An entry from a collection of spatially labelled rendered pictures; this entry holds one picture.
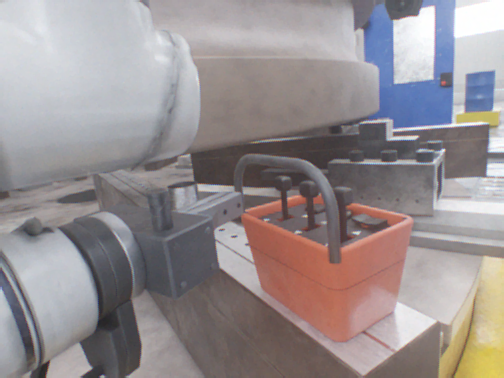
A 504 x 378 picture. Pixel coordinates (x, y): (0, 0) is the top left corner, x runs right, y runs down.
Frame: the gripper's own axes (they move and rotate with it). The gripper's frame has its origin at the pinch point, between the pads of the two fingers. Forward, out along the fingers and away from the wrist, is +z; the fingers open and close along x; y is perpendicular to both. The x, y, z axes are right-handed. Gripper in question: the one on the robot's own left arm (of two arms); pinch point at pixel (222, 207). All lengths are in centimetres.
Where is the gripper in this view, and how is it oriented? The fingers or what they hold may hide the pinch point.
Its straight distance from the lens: 37.4
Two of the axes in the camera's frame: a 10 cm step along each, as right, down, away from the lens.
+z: 5.8, -2.5, 7.7
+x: -8.1, -0.6, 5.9
